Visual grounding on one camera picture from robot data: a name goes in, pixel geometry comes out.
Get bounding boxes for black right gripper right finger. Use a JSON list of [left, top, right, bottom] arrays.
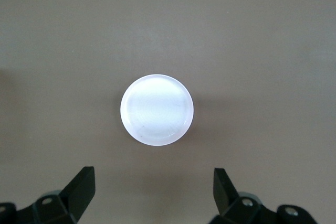
[[211, 167, 318, 224]]

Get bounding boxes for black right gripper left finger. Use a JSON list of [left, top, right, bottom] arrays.
[[0, 166, 96, 224]]

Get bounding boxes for pink round plate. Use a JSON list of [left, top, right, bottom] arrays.
[[120, 73, 195, 146]]

